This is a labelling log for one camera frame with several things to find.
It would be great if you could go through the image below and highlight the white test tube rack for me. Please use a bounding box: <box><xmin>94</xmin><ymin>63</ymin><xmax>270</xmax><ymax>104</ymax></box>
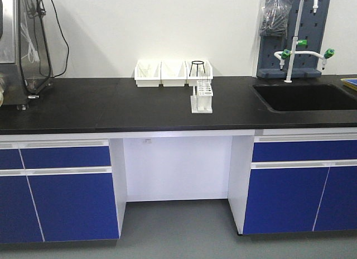
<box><xmin>190</xmin><ymin>80</ymin><xmax>213</xmax><ymax>113</ymax></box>

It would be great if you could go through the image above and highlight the grey pegboard drying rack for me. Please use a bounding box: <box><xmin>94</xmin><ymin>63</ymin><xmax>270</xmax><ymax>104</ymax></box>
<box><xmin>257</xmin><ymin>0</ymin><xmax>332</xmax><ymax>79</ymax></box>

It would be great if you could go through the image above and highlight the middle white storage bin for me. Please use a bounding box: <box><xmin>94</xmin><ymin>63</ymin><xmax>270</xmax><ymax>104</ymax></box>
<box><xmin>161</xmin><ymin>60</ymin><xmax>187</xmax><ymax>87</ymax></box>

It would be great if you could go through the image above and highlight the white storage bin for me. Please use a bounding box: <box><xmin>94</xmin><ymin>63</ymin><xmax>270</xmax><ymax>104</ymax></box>
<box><xmin>185</xmin><ymin>60</ymin><xmax>213</xmax><ymax>87</ymax></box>
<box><xmin>161</xmin><ymin>60</ymin><xmax>187</xmax><ymax>87</ymax></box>
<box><xmin>134</xmin><ymin>60</ymin><xmax>161</xmax><ymax>88</ymax></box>

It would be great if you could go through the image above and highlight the right white storage bin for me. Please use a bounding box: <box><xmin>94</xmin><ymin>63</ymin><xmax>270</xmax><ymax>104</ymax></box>
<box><xmin>185</xmin><ymin>60</ymin><xmax>213</xmax><ymax>87</ymax></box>

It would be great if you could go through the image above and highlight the left white storage bin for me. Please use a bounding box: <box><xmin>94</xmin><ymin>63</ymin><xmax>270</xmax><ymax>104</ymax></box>
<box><xmin>134</xmin><ymin>60</ymin><xmax>161</xmax><ymax>88</ymax></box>

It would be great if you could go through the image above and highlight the right blue cabinet unit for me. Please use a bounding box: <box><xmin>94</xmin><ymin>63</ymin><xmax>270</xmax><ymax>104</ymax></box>
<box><xmin>239</xmin><ymin>140</ymin><xmax>356</xmax><ymax>234</ymax></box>

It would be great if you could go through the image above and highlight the blue cabinet unit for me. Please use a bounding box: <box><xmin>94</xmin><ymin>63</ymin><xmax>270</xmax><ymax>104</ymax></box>
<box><xmin>239</xmin><ymin>140</ymin><xmax>356</xmax><ymax>234</ymax></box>
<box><xmin>1</xmin><ymin>140</ymin><xmax>120</xmax><ymax>243</ymax></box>

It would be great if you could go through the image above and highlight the white gooseneck lab faucet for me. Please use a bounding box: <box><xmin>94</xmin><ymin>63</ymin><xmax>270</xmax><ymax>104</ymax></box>
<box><xmin>274</xmin><ymin>0</ymin><xmax>334</xmax><ymax>83</ymax></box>

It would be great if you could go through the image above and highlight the black lab sink basin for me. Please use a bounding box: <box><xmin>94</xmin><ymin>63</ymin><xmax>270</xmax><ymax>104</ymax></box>
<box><xmin>253</xmin><ymin>84</ymin><xmax>356</xmax><ymax>112</ymax></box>

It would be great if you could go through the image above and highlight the left blue cabinet unit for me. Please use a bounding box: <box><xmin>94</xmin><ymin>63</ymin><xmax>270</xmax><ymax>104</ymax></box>
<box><xmin>1</xmin><ymin>140</ymin><xmax>120</xmax><ymax>243</ymax></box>

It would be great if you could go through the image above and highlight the clear plastic bag of pegs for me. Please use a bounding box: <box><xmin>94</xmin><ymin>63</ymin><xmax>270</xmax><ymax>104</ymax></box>
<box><xmin>259</xmin><ymin>0</ymin><xmax>291</xmax><ymax>37</ymax></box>

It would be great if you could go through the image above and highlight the stainless steel lab machine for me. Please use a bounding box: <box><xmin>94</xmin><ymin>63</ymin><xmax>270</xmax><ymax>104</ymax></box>
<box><xmin>1</xmin><ymin>0</ymin><xmax>52</xmax><ymax>111</ymax></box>

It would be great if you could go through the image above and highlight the yellow tray with blue mat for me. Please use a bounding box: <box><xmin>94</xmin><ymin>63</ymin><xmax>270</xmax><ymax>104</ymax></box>
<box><xmin>340</xmin><ymin>78</ymin><xmax>357</xmax><ymax>91</ymax></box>

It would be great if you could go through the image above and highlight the black wire tripod stand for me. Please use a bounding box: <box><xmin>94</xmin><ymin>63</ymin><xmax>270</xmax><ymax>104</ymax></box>
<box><xmin>189</xmin><ymin>60</ymin><xmax>206</xmax><ymax>76</ymax></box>

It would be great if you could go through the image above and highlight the black power cable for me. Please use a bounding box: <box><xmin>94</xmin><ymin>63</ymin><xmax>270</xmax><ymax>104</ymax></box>
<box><xmin>33</xmin><ymin>0</ymin><xmax>70</xmax><ymax>78</ymax></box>

